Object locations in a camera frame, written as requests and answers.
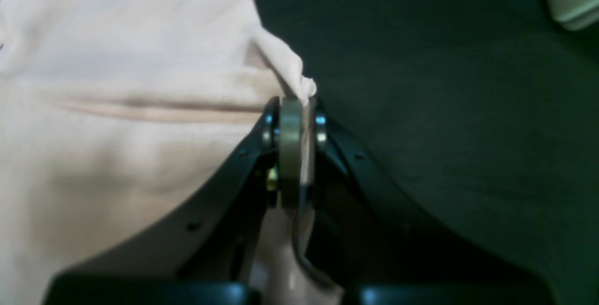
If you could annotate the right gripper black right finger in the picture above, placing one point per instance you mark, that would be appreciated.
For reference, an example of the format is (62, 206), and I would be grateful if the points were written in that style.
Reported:
(379, 246)

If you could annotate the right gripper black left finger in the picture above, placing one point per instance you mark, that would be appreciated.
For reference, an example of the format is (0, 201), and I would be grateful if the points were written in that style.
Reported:
(201, 252)

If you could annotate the pink T-shirt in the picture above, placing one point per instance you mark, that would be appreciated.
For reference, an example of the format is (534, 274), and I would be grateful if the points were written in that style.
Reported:
(113, 112)

